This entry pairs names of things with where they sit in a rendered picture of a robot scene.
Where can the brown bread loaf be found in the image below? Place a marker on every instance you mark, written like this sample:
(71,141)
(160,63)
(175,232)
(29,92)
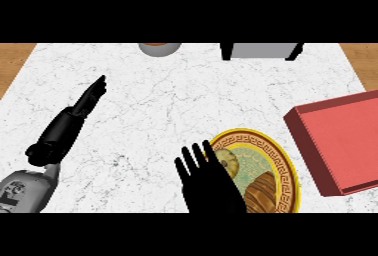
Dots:
(260,195)

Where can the grey cup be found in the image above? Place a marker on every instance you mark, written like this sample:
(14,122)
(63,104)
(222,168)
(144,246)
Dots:
(160,49)

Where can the pale yellow squash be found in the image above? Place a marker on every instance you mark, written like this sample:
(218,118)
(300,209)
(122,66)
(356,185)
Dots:
(229,163)

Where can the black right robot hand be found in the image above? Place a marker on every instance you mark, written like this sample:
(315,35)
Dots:
(209,190)

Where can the red cardboard box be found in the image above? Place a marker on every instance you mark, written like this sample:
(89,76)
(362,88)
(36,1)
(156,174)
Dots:
(345,143)

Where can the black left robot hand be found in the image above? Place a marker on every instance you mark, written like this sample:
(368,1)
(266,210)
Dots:
(91,95)

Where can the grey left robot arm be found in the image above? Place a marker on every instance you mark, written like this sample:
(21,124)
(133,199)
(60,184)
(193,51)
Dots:
(54,140)

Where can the yellow rimmed patterned plate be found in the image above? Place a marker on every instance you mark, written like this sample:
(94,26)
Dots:
(283,160)

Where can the grey appliance with black legs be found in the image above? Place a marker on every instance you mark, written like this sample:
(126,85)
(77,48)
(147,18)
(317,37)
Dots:
(260,50)

